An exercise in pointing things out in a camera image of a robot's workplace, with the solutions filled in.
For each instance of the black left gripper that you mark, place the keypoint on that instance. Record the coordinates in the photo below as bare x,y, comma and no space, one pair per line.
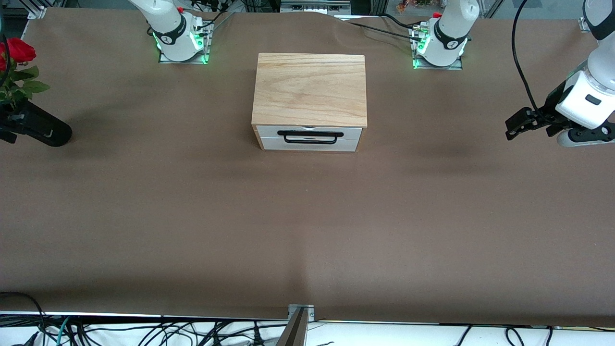
552,106

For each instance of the white-fronted wooden drawer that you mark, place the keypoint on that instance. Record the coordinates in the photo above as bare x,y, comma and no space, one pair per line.
269,133

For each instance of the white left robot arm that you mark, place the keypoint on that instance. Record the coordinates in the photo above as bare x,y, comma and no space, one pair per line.
449,43

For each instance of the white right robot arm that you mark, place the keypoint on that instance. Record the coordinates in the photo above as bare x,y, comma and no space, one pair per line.
173,38

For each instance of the light wooden drawer cabinet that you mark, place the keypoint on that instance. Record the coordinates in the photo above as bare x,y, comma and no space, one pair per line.
310,91

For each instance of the black cylindrical vase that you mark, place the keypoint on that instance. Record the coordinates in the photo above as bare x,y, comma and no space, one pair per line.
45,125

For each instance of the red rose with green leaves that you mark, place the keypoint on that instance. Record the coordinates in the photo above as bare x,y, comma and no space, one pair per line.
20,49

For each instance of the orange artificial flowers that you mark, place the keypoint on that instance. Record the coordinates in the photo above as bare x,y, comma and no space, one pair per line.
413,5

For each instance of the brown table cover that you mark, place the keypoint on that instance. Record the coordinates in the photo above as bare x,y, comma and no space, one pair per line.
307,240

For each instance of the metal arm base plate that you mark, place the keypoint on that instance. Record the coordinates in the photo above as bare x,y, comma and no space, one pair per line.
456,68
166,60

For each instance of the metal corner bracket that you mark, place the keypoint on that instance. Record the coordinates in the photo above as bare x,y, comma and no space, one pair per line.
584,24
37,12

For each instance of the aluminium frame rail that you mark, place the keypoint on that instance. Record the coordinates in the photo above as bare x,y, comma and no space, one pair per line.
312,7

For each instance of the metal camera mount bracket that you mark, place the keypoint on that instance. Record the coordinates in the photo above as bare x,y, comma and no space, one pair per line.
300,312

